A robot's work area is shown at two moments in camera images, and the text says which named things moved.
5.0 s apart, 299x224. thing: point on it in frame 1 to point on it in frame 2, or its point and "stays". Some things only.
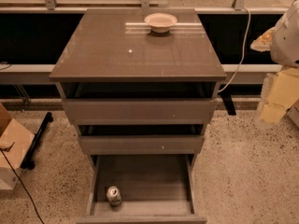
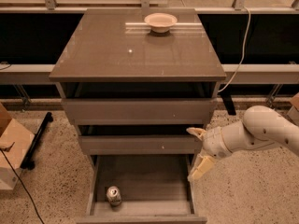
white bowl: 160,22 stays
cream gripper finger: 263,42 to 199,133
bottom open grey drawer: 155,189 stays
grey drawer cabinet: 141,84 stays
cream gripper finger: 283,91 to 201,167
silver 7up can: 114,195 stays
